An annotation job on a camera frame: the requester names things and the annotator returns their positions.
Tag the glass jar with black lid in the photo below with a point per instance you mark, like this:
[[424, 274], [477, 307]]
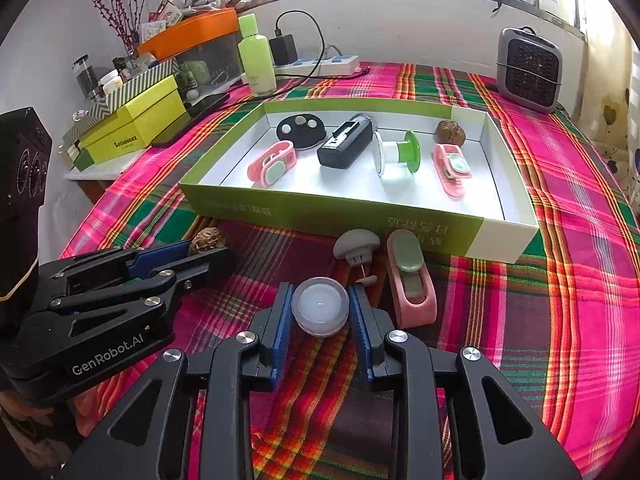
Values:
[[85, 77]]

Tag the colourful paper packets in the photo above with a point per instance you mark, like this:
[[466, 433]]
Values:
[[160, 20]]

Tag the black rectangular device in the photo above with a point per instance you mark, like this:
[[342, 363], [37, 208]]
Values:
[[345, 145]]

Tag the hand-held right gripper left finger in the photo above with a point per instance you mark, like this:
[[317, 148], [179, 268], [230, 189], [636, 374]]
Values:
[[281, 332]]

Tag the light green bottle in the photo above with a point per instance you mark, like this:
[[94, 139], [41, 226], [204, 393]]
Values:
[[256, 60]]

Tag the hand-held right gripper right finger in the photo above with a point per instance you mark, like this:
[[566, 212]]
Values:
[[361, 332]]

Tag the orange lid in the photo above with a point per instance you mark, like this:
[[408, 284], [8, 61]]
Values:
[[195, 32]]

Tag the green mug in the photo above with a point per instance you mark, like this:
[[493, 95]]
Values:
[[193, 74]]

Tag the black smartphone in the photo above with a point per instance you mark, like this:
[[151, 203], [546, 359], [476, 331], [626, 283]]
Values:
[[200, 110]]

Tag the white round plastic jar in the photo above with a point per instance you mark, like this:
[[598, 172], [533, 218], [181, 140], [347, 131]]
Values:
[[320, 307]]

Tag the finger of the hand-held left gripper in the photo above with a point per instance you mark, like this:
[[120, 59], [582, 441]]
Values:
[[195, 272], [155, 260]]

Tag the dark clear storage container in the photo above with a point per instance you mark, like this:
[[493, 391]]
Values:
[[222, 62]]

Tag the striped green and white box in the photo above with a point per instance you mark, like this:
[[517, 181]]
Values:
[[130, 91]]

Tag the black oval device white buttons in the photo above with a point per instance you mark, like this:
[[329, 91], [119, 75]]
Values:
[[300, 132]]

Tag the green and white spool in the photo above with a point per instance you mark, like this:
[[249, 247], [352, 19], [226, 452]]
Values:
[[400, 152]]

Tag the pink clip with mint pad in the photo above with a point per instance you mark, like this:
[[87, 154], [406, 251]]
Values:
[[270, 165], [450, 177], [412, 305]]

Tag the grey space heater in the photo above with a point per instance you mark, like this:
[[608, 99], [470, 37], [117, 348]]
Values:
[[530, 70]]

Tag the brown walnut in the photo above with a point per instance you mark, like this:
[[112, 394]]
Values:
[[206, 239], [450, 133]]

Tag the grey mushroom-shaped plug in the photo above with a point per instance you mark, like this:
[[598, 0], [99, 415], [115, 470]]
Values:
[[352, 242]]

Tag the plaid blanket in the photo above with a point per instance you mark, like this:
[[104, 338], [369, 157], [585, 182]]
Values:
[[550, 310]]

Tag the black charger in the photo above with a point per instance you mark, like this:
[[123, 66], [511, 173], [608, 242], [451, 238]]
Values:
[[283, 50]]

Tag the small white cream jar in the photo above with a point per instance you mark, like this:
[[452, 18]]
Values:
[[111, 81]]

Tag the yellow-green box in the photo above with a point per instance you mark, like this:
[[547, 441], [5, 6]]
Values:
[[135, 125]]

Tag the dried flower branches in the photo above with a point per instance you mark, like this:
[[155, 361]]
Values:
[[112, 10]]

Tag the green and white cardboard box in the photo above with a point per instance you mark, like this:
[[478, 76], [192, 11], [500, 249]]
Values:
[[350, 215]]

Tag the white power strip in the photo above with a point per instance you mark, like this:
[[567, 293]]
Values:
[[330, 64]]

